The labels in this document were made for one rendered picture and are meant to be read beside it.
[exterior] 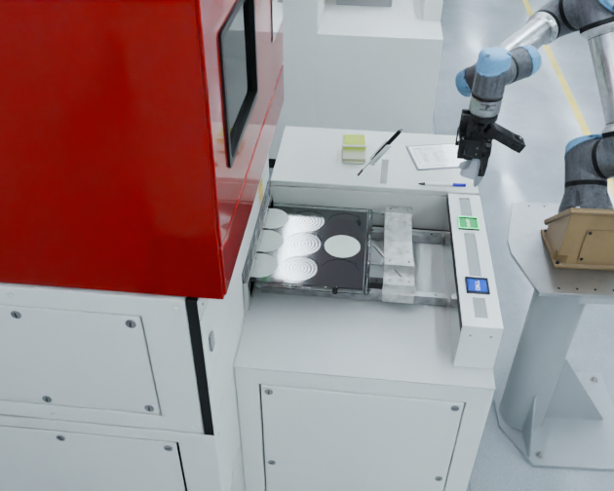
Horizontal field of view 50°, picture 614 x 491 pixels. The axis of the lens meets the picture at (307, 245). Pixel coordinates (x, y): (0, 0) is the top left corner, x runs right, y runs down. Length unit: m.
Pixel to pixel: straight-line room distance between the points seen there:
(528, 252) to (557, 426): 0.85
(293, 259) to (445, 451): 0.64
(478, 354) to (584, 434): 1.12
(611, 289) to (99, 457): 1.41
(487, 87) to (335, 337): 0.71
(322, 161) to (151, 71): 1.18
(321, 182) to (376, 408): 0.70
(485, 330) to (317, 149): 0.88
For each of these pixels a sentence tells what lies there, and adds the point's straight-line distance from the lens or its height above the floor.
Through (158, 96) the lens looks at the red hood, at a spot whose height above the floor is 1.62.
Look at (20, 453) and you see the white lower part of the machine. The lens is 1.79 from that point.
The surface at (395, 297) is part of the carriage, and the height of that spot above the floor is 0.87.
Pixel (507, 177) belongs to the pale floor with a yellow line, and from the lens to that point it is 4.00.
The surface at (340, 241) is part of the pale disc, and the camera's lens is 1.87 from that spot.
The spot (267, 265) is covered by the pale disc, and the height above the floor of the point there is 0.90.
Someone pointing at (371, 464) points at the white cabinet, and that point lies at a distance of 1.90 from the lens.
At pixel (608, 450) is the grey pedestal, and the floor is 0.01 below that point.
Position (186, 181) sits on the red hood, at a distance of 1.07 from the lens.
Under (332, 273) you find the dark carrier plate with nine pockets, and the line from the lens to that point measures 1.77.
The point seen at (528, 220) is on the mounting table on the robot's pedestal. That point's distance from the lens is 2.21.
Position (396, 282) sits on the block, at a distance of 1.74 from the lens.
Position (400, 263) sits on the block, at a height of 0.91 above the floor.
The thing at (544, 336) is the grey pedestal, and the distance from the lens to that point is 2.29.
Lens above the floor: 2.05
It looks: 38 degrees down
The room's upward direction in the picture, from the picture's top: 1 degrees clockwise
